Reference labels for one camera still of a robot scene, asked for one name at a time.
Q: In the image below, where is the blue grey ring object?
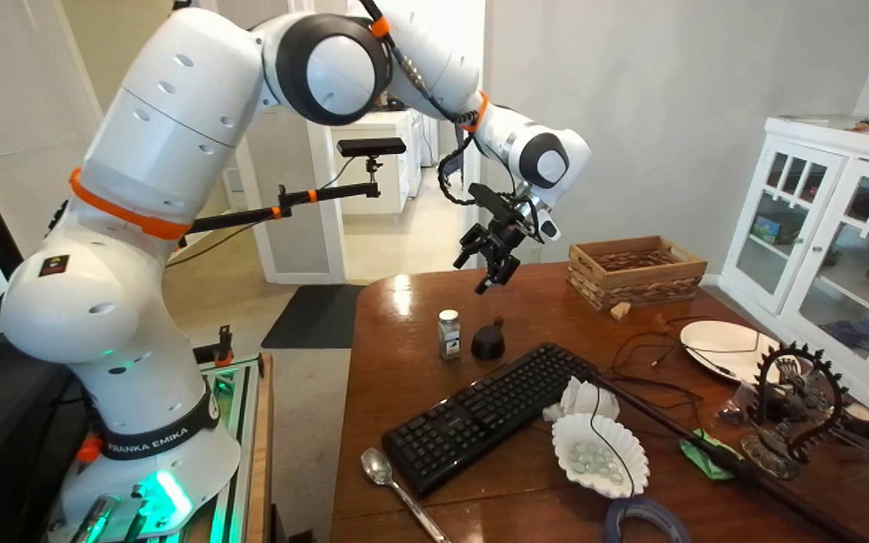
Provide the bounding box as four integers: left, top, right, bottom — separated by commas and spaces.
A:
600, 494, 695, 543

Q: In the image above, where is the dark wooden board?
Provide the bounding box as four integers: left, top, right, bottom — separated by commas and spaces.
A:
695, 377, 869, 543

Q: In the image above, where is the green flat object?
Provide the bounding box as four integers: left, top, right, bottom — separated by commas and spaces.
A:
676, 427, 745, 482

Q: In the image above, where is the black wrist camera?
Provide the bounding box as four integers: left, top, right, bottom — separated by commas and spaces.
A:
525, 208, 569, 248

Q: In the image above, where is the small round dark container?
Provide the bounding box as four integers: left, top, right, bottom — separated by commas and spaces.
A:
843, 400, 869, 443

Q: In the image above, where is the black coiled gripper cable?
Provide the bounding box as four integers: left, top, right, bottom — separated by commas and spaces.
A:
436, 124, 482, 210

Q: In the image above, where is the black stereo camera bar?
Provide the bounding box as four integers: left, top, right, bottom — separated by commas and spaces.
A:
335, 135, 410, 159

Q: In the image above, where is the metal spoon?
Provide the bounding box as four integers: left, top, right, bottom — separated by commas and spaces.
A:
357, 443, 452, 543

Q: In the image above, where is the black round object with handle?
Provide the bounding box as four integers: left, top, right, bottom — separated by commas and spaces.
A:
467, 317, 511, 364

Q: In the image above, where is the small white shell dish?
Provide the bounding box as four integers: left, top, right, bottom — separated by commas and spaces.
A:
539, 373, 625, 424

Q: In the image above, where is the small black red clamp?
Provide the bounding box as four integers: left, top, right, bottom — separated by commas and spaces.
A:
212, 322, 239, 372

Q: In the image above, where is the white plate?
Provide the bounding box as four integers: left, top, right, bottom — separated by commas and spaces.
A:
676, 317, 786, 387

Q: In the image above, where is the woven wooden basket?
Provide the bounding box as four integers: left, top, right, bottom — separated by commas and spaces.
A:
566, 232, 708, 315

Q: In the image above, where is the glass spice shaker bottle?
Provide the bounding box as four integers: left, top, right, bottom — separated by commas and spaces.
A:
437, 308, 464, 363

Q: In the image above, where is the black computer keyboard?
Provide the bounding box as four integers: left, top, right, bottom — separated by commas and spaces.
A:
382, 340, 600, 499

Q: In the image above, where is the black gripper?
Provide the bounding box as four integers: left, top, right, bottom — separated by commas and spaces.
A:
449, 184, 550, 300

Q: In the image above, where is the white glass door cabinet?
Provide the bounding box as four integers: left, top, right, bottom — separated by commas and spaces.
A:
714, 114, 869, 440

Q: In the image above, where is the large white shell dish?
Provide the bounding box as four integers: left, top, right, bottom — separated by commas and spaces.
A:
550, 410, 653, 501

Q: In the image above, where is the white counter unit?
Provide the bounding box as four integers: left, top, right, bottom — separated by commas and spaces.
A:
337, 105, 430, 221

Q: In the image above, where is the black floor mat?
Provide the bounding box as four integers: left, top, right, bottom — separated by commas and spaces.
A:
261, 283, 365, 354

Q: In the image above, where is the black box beside robot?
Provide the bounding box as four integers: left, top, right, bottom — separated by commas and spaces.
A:
0, 336, 92, 543

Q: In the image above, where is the black keyboard cable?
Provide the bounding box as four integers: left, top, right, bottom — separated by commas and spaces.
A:
611, 329, 706, 424

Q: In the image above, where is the black pole with orange clamps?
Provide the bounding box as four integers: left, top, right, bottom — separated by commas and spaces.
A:
174, 155, 386, 245

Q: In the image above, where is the robot stand with wooden edge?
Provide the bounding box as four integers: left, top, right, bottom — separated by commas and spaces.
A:
41, 350, 277, 543

